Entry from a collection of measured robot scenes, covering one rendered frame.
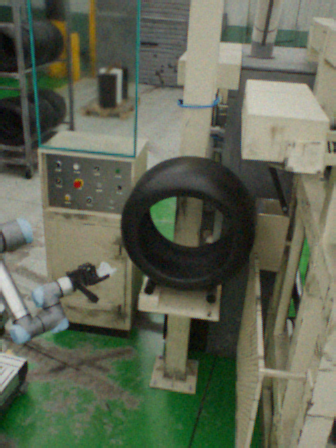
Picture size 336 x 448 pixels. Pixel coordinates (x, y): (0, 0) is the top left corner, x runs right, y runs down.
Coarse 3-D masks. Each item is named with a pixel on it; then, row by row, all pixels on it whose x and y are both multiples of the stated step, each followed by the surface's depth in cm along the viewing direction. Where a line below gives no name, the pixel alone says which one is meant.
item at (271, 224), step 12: (264, 204) 230; (276, 204) 234; (264, 216) 218; (276, 216) 217; (288, 216) 217; (264, 228) 220; (276, 228) 219; (264, 240) 223; (276, 240) 222; (252, 252) 227; (264, 252) 226; (276, 252) 225; (252, 264) 230; (264, 264) 229; (276, 264) 228
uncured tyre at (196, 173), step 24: (168, 168) 192; (192, 168) 188; (216, 168) 195; (144, 192) 190; (168, 192) 186; (192, 192) 185; (216, 192) 184; (240, 192) 191; (144, 216) 224; (240, 216) 188; (144, 240) 226; (168, 240) 230; (240, 240) 192; (144, 264) 203; (168, 264) 226; (192, 264) 229; (216, 264) 223; (240, 264) 199; (192, 288) 206
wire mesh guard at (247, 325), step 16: (256, 256) 223; (256, 272) 210; (256, 288) 199; (256, 304) 190; (256, 320) 190; (240, 336) 260; (256, 336) 183; (240, 352) 245; (240, 368) 234; (256, 368) 171; (240, 384) 232; (256, 384) 160; (240, 400) 218; (256, 400) 163; (240, 416) 212
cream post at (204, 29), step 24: (192, 0) 187; (216, 0) 186; (192, 24) 191; (216, 24) 190; (192, 48) 195; (216, 48) 194; (192, 72) 200; (216, 72) 202; (192, 96) 204; (192, 120) 209; (192, 144) 214; (192, 216) 231; (192, 240) 237; (168, 336) 268; (168, 360) 276
